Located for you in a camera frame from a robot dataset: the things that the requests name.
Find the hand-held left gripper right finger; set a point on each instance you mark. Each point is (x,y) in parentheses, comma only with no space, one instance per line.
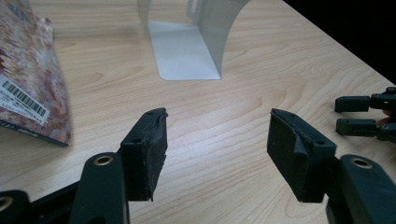
(295,155)

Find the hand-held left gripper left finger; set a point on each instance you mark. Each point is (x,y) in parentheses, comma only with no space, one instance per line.
(144,155)

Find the red science fiction magazine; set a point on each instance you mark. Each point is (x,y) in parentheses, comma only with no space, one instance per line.
(28,71)

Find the white expandable bookend rack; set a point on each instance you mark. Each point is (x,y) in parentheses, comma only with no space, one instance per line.
(186,46)

